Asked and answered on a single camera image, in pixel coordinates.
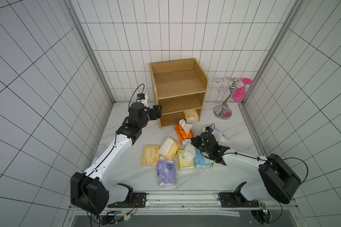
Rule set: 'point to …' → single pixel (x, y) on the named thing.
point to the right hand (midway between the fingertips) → (185, 139)
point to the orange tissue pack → (183, 131)
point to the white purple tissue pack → (219, 136)
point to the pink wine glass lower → (239, 94)
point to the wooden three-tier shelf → (179, 85)
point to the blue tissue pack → (199, 159)
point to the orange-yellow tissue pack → (150, 155)
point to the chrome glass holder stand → (232, 85)
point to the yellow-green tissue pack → (186, 156)
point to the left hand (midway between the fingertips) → (155, 109)
